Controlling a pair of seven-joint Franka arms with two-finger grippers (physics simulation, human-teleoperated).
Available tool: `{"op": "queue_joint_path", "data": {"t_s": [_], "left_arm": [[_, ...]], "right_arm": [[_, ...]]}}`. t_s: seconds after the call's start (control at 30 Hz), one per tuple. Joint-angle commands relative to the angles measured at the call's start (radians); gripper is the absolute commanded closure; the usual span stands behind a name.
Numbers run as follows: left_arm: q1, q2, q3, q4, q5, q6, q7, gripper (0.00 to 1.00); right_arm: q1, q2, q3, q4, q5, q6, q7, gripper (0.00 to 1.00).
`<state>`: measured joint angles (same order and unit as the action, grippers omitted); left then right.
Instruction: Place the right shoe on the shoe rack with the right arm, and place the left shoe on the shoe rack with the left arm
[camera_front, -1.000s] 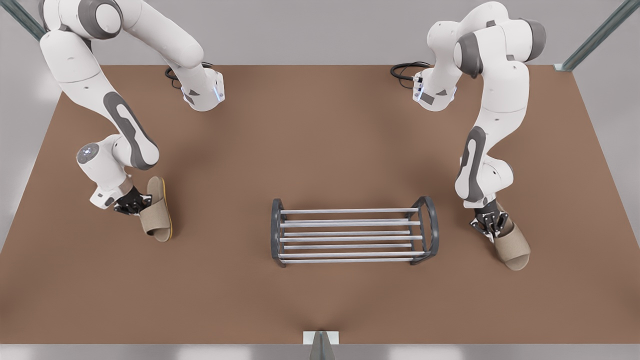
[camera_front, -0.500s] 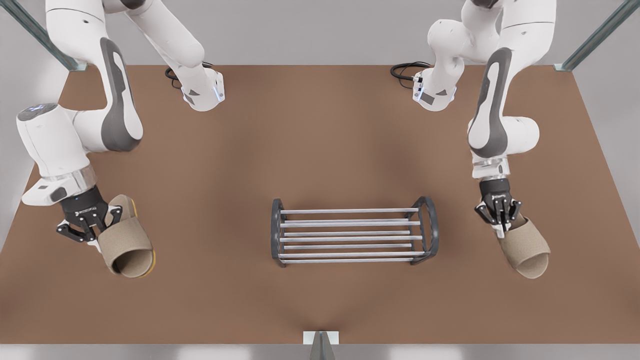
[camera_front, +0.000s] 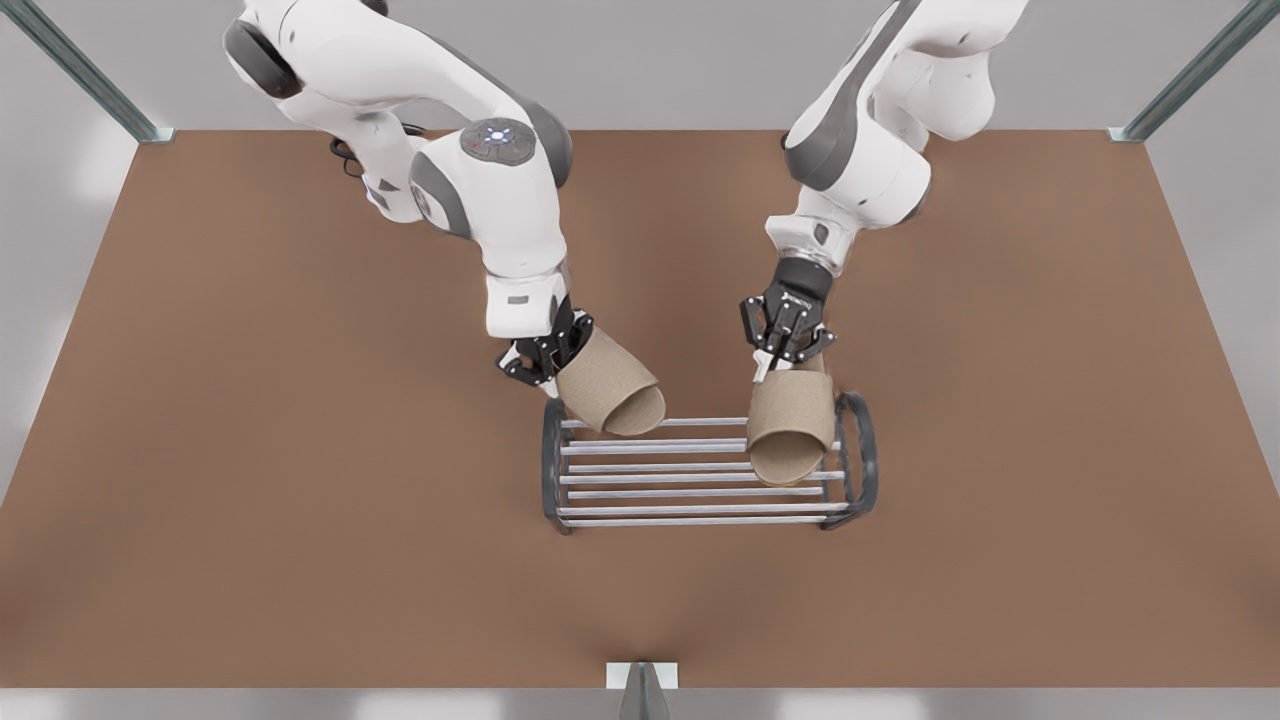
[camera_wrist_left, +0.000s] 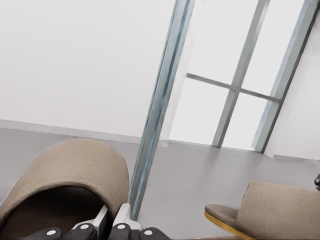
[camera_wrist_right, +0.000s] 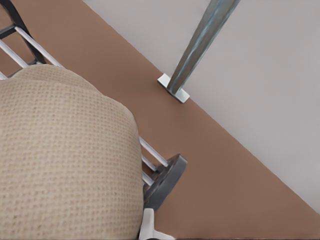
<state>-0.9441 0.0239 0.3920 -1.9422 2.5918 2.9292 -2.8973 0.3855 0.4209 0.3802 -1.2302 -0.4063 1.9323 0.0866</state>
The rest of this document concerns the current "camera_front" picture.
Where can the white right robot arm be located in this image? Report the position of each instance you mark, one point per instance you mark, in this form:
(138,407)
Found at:
(500,200)

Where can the grey metal shoe rack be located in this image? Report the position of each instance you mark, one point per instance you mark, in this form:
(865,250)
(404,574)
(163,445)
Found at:
(700,470)

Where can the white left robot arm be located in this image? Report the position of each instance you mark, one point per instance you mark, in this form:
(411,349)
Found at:
(860,150)

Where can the silver frame post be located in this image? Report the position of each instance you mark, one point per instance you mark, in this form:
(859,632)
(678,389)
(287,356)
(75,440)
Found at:
(642,692)
(1190,72)
(85,72)

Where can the tan slipper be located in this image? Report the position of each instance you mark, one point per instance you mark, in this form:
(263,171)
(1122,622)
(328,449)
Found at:
(790,425)
(608,388)

